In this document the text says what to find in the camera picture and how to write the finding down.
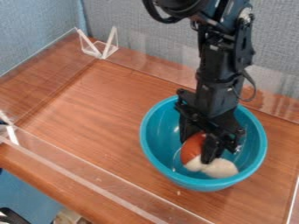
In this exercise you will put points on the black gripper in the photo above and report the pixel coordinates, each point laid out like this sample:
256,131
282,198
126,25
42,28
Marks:
207,112

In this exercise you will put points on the blue plastic bowl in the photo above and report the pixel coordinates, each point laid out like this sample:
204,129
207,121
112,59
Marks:
160,143

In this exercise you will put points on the plush mushroom toy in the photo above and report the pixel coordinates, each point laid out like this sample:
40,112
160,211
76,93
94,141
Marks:
219,168

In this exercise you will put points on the black blue robot arm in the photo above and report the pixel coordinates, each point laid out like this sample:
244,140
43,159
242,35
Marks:
223,23

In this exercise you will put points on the clear acrylic back barrier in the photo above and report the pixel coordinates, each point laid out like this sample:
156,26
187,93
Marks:
277,88

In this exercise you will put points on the clear acrylic barrier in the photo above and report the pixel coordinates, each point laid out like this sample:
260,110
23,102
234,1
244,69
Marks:
92,191
277,88

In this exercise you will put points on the clear acrylic front barrier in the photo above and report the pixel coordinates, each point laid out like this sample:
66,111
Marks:
92,191

